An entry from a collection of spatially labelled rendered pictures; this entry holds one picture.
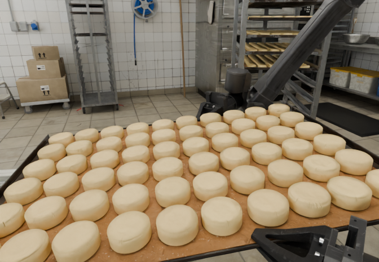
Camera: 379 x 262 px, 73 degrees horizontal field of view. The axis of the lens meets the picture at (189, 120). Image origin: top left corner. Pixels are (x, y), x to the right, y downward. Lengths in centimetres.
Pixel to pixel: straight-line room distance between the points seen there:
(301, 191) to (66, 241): 29
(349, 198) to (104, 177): 34
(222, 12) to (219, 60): 61
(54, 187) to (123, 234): 16
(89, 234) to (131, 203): 6
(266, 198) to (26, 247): 28
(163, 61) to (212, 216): 424
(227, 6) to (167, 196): 342
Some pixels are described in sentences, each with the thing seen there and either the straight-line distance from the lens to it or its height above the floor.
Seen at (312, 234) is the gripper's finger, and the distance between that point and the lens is 32.
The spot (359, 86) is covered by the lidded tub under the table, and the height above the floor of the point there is 30.
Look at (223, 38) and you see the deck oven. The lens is 367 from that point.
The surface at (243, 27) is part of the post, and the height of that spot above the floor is 118.
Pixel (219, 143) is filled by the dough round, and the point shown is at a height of 100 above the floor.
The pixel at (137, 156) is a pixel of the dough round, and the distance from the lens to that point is 47.
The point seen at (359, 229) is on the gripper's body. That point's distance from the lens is 30.
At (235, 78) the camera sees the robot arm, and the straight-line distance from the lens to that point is 72.
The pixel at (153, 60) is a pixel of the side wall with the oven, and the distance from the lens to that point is 447.
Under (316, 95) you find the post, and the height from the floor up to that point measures 81.
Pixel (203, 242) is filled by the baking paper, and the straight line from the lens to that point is 32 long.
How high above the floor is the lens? 121
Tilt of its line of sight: 21 degrees down
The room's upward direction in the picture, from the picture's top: straight up
